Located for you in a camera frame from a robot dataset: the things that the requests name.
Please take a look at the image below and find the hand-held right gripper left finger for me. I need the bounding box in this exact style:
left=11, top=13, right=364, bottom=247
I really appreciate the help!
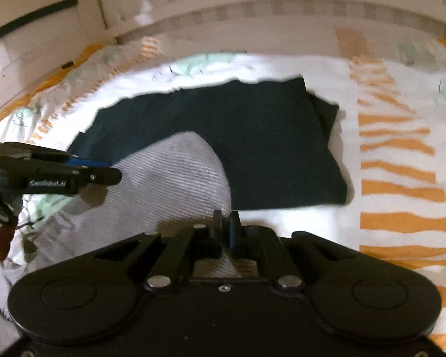
left=95, top=210, right=232, bottom=291

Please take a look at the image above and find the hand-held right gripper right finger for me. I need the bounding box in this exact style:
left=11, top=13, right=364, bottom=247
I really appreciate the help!
left=230, top=210, right=358, bottom=291

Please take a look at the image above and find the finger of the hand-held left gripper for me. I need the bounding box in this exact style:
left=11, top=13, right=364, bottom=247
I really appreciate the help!
left=65, top=156, right=113, bottom=169
left=74, top=166, right=123, bottom=190

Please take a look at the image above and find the grey knitted hoodie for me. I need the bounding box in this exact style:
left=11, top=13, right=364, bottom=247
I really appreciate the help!
left=18, top=131, right=259, bottom=278

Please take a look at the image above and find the person's left forearm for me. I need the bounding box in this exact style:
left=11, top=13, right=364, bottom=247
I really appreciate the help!
left=0, top=208, right=18, bottom=269

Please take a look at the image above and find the folded black cloth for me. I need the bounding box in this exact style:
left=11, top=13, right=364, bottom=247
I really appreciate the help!
left=67, top=76, right=348, bottom=211

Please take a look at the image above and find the cream wooden dark-trimmed panel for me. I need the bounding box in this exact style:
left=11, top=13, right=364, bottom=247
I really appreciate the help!
left=0, top=0, right=117, bottom=93

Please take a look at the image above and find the white leaf-printed duvet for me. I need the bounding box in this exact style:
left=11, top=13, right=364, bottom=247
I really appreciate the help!
left=0, top=35, right=446, bottom=347

